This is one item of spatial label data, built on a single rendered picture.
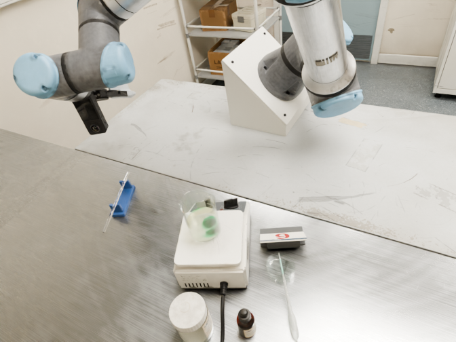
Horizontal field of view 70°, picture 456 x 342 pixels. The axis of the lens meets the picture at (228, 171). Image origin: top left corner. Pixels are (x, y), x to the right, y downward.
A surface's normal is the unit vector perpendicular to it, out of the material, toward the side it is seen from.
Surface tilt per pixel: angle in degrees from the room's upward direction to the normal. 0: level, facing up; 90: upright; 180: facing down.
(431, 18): 90
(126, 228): 0
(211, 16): 89
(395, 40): 90
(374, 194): 0
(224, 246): 0
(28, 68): 57
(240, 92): 90
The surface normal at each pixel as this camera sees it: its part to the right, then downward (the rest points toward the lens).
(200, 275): -0.07, 0.68
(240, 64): 0.49, -0.36
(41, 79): 0.00, 0.15
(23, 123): 0.88, 0.22
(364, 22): -0.46, 0.64
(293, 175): -0.14, -0.73
